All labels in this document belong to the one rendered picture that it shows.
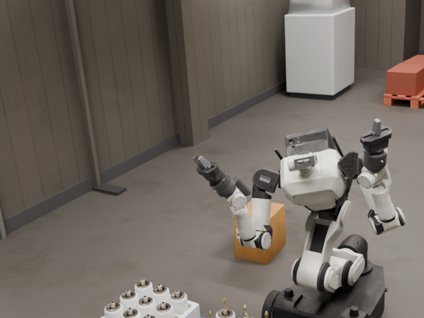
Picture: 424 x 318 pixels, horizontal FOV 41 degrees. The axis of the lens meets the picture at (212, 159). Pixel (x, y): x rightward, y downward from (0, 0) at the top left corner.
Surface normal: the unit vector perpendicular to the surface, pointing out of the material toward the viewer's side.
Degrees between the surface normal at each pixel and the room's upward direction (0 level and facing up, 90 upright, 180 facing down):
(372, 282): 0
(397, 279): 0
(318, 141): 42
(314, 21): 90
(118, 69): 90
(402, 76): 90
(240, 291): 0
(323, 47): 90
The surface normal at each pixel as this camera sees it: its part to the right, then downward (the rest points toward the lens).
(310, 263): -0.42, -0.47
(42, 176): 0.83, 0.13
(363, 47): -0.55, 0.33
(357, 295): -0.07, -0.93
